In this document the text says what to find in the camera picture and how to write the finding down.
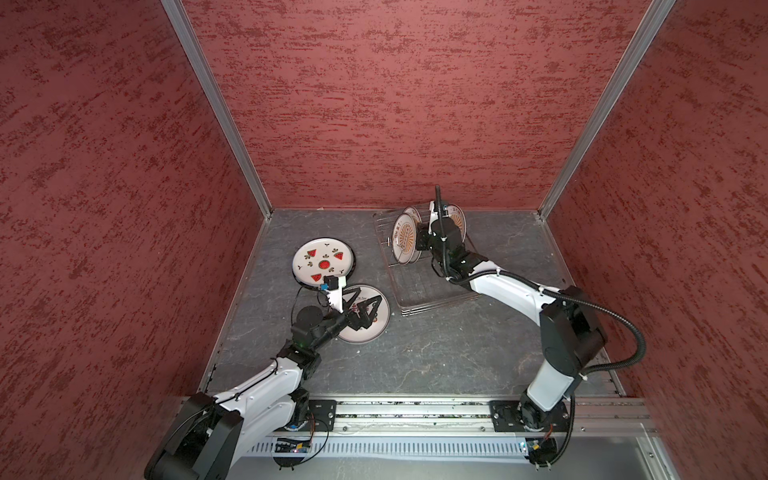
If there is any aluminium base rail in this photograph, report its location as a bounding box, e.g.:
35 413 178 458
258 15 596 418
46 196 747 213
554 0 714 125
239 396 678 479

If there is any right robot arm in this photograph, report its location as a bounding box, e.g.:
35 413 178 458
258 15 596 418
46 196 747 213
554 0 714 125
416 213 606 431

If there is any corner aluminium profile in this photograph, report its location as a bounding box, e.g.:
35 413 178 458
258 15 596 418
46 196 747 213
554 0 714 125
538 0 676 222
161 0 274 221

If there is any right corner aluminium profile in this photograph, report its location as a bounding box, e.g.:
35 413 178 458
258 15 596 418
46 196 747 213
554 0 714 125
538 0 676 222

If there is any right connector board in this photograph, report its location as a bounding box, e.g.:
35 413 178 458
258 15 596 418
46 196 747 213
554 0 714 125
526 438 558 465

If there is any connector board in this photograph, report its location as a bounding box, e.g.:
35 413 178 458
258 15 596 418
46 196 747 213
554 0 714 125
526 438 558 465
274 438 313 455

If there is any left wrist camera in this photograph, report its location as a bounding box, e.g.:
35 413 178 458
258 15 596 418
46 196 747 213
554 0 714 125
320 275 346 313

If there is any black striped rim plate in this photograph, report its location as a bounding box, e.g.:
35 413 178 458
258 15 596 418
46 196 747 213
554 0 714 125
291 238 358 289

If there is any wire dish rack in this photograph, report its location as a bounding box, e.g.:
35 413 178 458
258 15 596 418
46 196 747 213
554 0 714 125
373 208 478 316

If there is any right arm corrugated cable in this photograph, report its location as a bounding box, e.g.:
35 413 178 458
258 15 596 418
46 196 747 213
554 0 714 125
433 184 647 466

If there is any orange sunburst plate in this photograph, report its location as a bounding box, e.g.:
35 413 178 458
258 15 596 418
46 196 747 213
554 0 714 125
446 204 467 240
405 206 422 263
391 211 418 264

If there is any left connector board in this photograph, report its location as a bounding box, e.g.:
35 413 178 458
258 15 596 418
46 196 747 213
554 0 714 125
274 438 313 455

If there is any watermelon blue rim plate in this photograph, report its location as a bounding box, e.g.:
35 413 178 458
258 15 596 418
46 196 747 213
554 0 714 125
292 237 355 287

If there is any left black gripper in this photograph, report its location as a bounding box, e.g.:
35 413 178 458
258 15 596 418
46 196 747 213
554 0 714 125
312 285 382 351

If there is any left corner aluminium profile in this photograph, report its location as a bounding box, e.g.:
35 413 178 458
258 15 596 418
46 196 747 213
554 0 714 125
161 0 274 221

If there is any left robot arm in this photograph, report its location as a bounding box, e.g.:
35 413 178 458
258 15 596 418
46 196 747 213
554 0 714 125
144 285 390 479

